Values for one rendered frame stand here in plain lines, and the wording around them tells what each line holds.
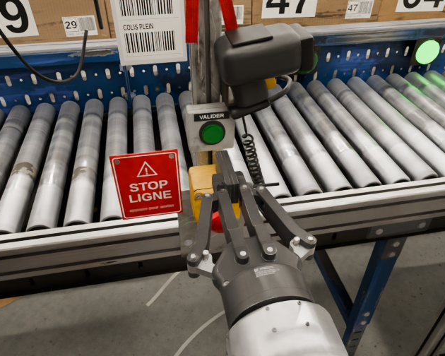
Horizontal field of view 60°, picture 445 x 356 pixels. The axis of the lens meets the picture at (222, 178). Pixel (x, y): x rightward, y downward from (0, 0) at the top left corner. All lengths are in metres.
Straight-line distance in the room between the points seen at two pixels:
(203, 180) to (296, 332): 0.35
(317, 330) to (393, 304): 1.32
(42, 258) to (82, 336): 0.77
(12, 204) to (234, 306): 0.59
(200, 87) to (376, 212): 0.46
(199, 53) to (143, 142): 0.43
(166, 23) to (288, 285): 0.34
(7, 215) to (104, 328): 0.78
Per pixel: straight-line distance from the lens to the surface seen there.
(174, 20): 0.51
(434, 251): 1.87
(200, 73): 0.54
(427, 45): 1.37
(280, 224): 0.41
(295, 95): 1.15
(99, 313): 1.53
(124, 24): 0.51
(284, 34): 0.50
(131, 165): 0.60
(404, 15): 1.38
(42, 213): 0.79
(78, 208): 0.77
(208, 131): 0.55
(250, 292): 0.32
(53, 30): 1.16
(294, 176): 0.82
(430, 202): 0.89
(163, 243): 0.73
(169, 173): 0.61
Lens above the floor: 1.24
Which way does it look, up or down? 38 degrees down
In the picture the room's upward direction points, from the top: straight up
